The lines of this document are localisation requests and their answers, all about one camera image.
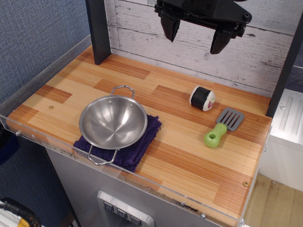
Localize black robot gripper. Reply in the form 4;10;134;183
154;0;252;54

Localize black and white sushi roll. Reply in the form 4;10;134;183
189;86;215;112

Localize steel bowl with wire handles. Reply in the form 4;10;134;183
79;85;148;166

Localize green and grey toy spatula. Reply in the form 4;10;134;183
204;107;244;148

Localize purple cloth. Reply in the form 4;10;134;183
74;115;162;172

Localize white metal cabinet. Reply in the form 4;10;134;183
259;89;303;191

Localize clear acrylic table guard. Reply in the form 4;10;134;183
0;47;271;227

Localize silver dispenser button panel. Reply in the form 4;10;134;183
97;190;155;227

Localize dark grey right post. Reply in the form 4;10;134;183
266;0;303;117

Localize dark grey post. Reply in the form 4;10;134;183
266;0;303;117
85;0;111;65

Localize dark grey left post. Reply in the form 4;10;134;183
85;0;111;65

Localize black braided cable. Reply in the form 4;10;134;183
0;201;38;227

